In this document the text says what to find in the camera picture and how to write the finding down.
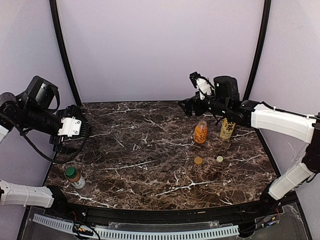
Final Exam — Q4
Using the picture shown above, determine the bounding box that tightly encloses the orange juice bottle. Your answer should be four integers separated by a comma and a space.
193, 120, 208, 144

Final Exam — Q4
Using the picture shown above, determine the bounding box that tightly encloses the green cap coffee bottle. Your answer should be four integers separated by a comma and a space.
64, 166, 92, 197

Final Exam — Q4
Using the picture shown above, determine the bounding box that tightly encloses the yellow tea bottle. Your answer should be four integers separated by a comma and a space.
219, 118, 236, 140

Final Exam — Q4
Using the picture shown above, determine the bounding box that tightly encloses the orange bottle cap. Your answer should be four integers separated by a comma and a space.
194, 156, 204, 166

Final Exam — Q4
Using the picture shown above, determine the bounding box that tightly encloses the cream bottle cap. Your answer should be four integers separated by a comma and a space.
216, 156, 223, 163

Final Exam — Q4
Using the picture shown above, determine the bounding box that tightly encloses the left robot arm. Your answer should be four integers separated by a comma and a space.
0, 76, 87, 208

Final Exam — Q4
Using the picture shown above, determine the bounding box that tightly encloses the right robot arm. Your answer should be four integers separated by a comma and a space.
178, 72, 320, 204

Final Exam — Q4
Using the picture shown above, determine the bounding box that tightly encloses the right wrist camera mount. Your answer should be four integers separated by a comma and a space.
189, 72, 215, 100

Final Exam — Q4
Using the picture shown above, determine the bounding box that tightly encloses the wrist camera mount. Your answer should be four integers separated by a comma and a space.
56, 105, 91, 138
189, 72, 215, 100

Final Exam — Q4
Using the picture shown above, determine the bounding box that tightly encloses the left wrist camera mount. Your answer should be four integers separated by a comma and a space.
56, 105, 91, 138

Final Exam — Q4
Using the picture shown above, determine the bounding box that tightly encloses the right black frame post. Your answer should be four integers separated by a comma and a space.
242, 0, 272, 101

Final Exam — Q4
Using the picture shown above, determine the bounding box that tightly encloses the black frame post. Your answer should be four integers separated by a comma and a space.
242, 0, 272, 101
49, 0, 82, 107

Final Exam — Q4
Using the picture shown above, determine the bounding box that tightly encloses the white slotted cable duct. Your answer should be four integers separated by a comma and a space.
32, 213, 239, 240

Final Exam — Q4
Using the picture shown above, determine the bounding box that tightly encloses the black front rail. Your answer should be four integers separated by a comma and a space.
56, 201, 262, 225

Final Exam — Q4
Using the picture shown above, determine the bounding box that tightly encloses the left black frame post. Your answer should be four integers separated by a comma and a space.
49, 0, 82, 107

